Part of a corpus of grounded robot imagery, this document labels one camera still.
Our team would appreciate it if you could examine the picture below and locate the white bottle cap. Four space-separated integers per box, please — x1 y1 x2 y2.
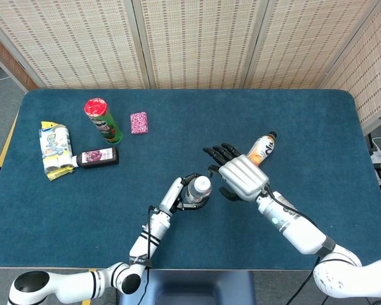
194 175 212 193

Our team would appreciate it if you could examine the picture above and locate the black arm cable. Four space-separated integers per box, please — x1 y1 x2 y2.
263 186 325 305
138 205 157 305

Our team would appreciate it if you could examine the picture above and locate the green Pringles can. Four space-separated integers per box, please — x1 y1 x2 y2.
84 97 124 144

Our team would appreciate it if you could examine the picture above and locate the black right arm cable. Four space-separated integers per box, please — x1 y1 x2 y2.
263 186 325 305

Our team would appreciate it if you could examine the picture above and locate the pink patterned small box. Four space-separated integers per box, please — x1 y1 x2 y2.
130 111 149 135

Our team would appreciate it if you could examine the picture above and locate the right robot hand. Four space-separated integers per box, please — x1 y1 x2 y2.
203 142 270 203

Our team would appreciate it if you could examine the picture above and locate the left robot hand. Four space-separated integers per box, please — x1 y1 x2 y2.
158 173 212 214

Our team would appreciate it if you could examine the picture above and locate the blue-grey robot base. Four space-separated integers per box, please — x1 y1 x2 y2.
119 269 257 305

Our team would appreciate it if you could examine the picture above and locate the woven bamboo screen panel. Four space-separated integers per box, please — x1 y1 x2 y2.
319 0 381 134
131 0 271 90
0 0 152 90
243 0 381 90

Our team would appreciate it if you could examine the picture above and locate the teal table cover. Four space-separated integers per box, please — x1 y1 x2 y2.
0 88 381 271

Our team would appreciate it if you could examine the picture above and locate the orange juice bottle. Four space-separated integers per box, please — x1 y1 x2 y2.
246 131 279 166

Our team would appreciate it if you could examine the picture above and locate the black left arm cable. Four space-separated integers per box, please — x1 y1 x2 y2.
138 205 157 305

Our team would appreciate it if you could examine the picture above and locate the brown woven screen panel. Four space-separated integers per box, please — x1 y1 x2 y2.
0 25 39 93

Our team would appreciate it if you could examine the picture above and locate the transparent plastic bottle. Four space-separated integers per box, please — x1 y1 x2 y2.
185 179 213 204

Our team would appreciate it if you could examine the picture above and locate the dark grape juice bottle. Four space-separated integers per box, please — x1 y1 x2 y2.
71 146 120 169

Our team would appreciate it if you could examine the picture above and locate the white yellow labelled can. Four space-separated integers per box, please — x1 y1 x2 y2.
39 121 76 182

